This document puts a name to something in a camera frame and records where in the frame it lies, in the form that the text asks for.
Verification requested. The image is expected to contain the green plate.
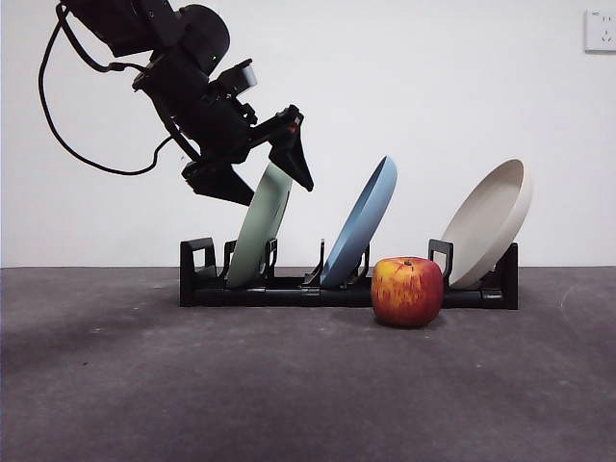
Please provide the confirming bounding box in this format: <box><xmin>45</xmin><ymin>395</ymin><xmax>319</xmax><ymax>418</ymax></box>
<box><xmin>225</xmin><ymin>162</ymin><xmax>294</xmax><ymax>289</ymax></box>

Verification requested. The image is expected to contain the red yellow apple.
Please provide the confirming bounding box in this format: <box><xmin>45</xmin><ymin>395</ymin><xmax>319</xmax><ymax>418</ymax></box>
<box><xmin>370</xmin><ymin>256</ymin><xmax>445</xmax><ymax>330</ymax></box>

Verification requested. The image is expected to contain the blue plate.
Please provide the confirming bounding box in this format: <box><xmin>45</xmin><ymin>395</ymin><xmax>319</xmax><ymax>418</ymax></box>
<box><xmin>319</xmin><ymin>155</ymin><xmax>399</xmax><ymax>289</ymax></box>

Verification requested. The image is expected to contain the black plate rack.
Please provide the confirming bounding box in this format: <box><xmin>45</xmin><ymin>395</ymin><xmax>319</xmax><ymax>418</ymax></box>
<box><xmin>179</xmin><ymin>236</ymin><xmax>520</xmax><ymax>311</ymax></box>

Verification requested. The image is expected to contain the beige plate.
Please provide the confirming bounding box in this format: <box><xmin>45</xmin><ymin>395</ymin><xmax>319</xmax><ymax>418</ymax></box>
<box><xmin>440</xmin><ymin>159</ymin><xmax>534</xmax><ymax>290</ymax></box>

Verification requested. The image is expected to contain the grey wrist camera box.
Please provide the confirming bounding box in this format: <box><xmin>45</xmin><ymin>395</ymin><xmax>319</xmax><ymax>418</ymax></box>
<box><xmin>215</xmin><ymin>58</ymin><xmax>257</xmax><ymax>100</ymax></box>

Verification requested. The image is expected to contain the short black cable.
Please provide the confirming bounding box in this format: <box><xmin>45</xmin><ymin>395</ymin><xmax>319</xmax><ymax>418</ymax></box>
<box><xmin>56</xmin><ymin>3</ymin><xmax>148</xmax><ymax>74</ymax></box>

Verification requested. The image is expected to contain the long black cable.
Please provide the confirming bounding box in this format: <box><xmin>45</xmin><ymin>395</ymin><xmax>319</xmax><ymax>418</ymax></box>
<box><xmin>38</xmin><ymin>4</ymin><xmax>175</xmax><ymax>177</ymax></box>

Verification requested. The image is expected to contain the white wall socket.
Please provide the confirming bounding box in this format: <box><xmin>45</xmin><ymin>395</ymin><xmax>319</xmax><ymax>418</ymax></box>
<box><xmin>584</xmin><ymin>9</ymin><xmax>616</xmax><ymax>54</ymax></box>

